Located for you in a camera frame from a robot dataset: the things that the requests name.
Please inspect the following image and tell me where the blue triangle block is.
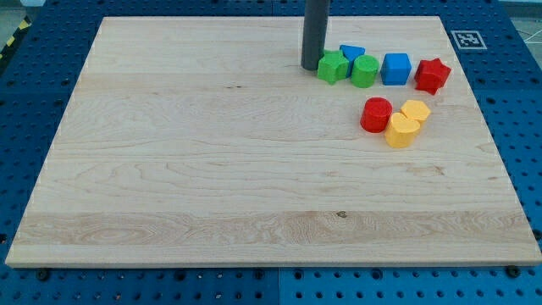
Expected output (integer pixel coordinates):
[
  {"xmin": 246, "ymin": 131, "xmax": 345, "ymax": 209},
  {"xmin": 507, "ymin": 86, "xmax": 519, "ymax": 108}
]
[{"xmin": 340, "ymin": 44, "xmax": 366, "ymax": 78}]

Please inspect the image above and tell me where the light wooden board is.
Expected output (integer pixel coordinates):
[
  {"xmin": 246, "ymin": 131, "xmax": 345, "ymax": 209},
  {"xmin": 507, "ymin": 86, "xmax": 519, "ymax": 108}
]
[{"xmin": 6, "ymin": 16, "xmax": 541, "ymax": 268}]

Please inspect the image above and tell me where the green star block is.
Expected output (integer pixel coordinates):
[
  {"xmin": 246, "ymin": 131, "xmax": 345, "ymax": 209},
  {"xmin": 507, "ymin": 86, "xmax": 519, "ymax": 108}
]
[{"xmin": 317, "ymin": 50, "xmax": 349, "ymax": 85}]

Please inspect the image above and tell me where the red cylinder block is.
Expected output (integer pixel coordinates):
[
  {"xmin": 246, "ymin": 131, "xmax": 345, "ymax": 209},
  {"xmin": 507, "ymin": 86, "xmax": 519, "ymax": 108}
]
[{"xmin": 360, "ymin": 97, "xmax": 393, "ymax": 133}]

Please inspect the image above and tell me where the green cylinder block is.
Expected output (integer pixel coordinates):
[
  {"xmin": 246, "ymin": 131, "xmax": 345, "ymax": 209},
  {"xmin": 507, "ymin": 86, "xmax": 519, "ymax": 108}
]
[{"xmin": 351, "ymin": 55, "xmax": 379, "ymax": 88}]

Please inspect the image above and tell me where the yellow heart block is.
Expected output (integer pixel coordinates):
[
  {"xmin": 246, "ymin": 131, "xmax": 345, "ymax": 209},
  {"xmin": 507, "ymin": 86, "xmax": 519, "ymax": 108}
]
[{"xmin": 384, "ymin": 113, "xmax": 421, "ymax": 148}]

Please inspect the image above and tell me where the grey cylindrical pointer rod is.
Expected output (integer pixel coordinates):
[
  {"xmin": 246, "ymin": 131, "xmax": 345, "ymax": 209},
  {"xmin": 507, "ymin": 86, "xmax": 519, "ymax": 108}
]
[{"xmin": 301, "ymin": 0, "xmax": 330, "ymax": 71}]

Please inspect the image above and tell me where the blue cube block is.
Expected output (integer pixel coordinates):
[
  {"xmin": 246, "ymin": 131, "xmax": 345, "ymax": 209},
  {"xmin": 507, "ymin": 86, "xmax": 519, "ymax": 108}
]
[{"xmin": 380, "ymin": 53, "xmax": 412, "ymax": 86}]

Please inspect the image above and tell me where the yellow hexagon block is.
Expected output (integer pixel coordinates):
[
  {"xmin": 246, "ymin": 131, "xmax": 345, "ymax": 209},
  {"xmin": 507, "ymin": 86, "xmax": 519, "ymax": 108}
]
[{"xmin": 400, "ymin": 100, "xmax": 431, "ymax": 126}]

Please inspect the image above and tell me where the red star block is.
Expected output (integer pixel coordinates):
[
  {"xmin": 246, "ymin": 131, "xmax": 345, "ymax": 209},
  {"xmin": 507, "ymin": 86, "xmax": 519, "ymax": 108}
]
[{"xmin": 414, "ymin": 58, "xmax": 451, "ymax": 95}]

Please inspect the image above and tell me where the white fiducial marker tag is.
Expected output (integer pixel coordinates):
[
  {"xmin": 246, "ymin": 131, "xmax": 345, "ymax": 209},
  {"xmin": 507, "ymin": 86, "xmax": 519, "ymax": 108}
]
[{"xmin": 451, "ymin": 30, "xmax": 487, "ymax": 50}]

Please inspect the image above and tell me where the black left board bolt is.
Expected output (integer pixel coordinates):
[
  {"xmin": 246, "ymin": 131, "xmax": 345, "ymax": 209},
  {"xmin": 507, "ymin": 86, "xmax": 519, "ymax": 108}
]
[{"xmin": 36, "ymin": 269, "xmax": 51, "ymax": 282}]

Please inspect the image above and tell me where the black board bolt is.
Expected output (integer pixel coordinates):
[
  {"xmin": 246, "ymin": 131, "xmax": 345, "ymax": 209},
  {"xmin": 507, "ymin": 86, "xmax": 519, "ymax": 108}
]
[
  {"xmin": 505, "ymin": 265, "xmax": 522, "ymax": 279},
  {"xmin": 36, "ymin": 269, "xmax": 51, "ymax": 282}
]

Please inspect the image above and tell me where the black right board bolt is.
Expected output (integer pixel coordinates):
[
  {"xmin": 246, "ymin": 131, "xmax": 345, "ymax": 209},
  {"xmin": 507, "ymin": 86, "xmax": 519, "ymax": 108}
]
[{"xmin": 505, "ymin": 265, "xmax": 522, "ymax": 279}]

